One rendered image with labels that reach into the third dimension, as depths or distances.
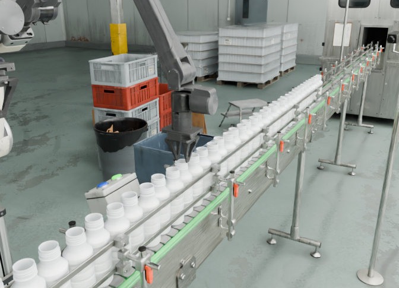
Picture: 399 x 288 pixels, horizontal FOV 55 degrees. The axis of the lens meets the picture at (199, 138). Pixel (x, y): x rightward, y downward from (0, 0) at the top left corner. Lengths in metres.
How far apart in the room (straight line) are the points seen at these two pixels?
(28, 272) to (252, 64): 7.28
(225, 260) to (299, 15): 9.60
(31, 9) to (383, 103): 5.08
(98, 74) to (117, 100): 0.30
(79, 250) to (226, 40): 7.35
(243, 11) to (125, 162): 9.40
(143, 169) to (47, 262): 1.18
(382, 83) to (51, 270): 5.33
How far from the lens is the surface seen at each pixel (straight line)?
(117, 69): 3.58
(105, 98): 3.74
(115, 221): 0.90
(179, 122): 1.05
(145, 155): 1.87
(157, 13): 1.04
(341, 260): 2.82
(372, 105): 5.85
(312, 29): 11.53
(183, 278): 1.15
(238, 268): 2.60
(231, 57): 7.99
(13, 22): 0.74
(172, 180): 1.06
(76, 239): 0.81
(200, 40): 8.39
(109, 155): 3.21
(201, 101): 1.00
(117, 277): 0.96
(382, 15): 5.70
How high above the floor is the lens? 1.59
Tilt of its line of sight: 19 degrees down
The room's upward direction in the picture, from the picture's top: straight up
